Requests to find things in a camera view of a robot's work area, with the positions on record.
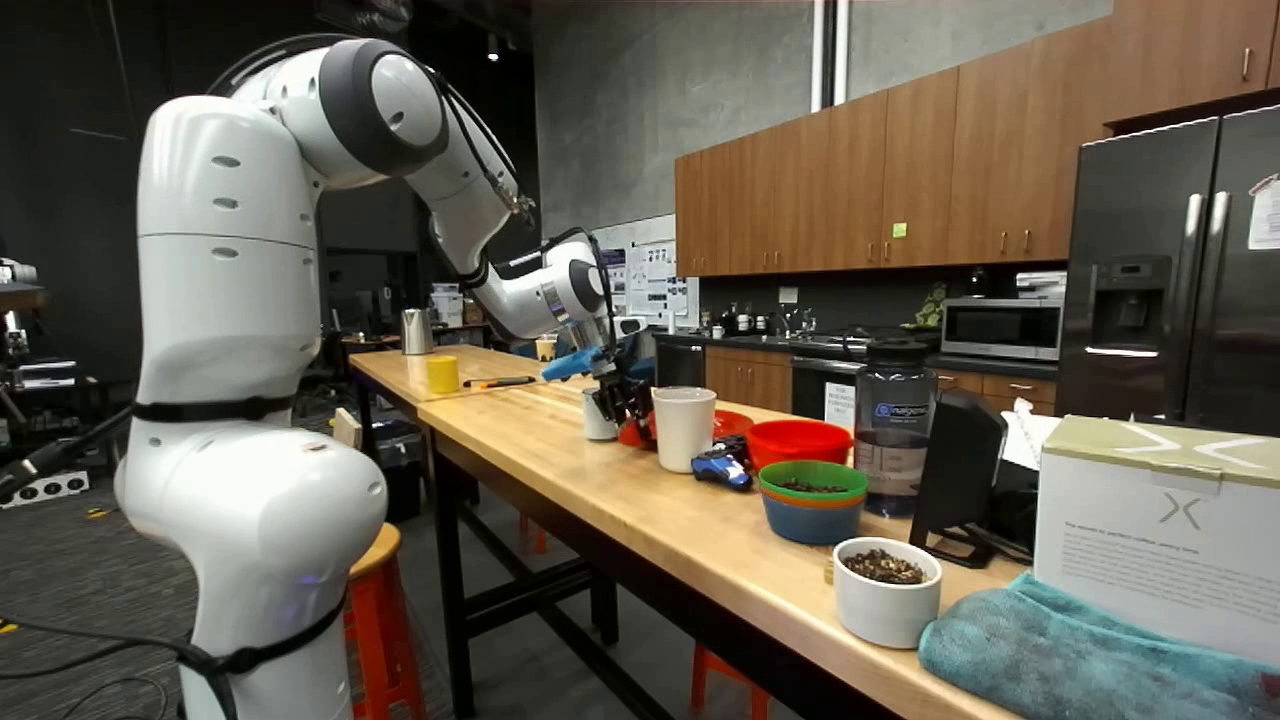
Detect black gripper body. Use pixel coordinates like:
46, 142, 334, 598
593, 361, 651, 416

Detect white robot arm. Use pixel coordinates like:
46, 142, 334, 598
117, 37, 609, 720

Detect red plate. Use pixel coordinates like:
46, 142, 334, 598
615, 409, 752, 453

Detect blue and black toy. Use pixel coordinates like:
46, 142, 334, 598
693, 439, 752, 491

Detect small white can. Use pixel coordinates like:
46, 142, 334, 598
582, 386, 622, 444

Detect white tall cup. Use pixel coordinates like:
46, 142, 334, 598
651, 386, 717, 473

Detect red bowl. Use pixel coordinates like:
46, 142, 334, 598
749, 421, 853, 466

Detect yellow mug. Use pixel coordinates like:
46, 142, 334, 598
426, 355, 461, 397

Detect green and blue bowl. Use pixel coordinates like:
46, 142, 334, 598
758, 458, 867, 548

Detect white ramekin with contents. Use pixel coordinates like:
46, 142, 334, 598
834, 535, 944, 647

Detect silver microwave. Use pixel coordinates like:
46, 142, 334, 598
941, 296, 1061, 363

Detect orange stool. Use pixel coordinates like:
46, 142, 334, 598
345, 525, 430, 720

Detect wooden upper cabinets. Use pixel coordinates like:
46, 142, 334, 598
677, 0, 1280, 277

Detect teal cloth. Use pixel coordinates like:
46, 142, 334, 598
922, 574, 1280, 720

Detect black refrigerator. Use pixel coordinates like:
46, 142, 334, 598
1061, 107, 1280, 435

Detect white cardboard box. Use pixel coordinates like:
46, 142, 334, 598
1031, 416, 1280, 662

